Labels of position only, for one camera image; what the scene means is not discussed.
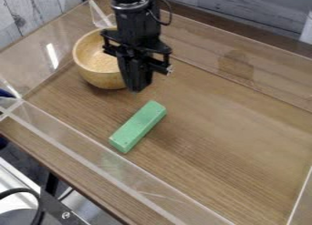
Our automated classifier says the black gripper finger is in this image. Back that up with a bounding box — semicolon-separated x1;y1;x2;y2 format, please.
117;53;132;89
129;58;155;92

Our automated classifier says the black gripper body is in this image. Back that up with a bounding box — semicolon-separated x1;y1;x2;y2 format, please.
100;0;176;77

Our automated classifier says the green rectangular block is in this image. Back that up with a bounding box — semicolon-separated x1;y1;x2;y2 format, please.
109;100;168;153

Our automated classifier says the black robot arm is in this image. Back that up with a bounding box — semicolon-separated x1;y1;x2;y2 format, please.
102;0;172;92

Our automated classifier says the brown wooden bowl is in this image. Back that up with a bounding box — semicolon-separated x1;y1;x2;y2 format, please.
73;29;126;90

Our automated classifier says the black table leg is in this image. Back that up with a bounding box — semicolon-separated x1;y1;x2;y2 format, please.
46;173;61;196

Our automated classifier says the clear acrylic tray enclosure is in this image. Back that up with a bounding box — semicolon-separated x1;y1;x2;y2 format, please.
0;5;312;225

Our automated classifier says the black metal bracket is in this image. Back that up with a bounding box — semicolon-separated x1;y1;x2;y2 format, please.
38;191;90;225

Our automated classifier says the black cable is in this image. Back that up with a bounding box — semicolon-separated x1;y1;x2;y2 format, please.
0;187;46;225

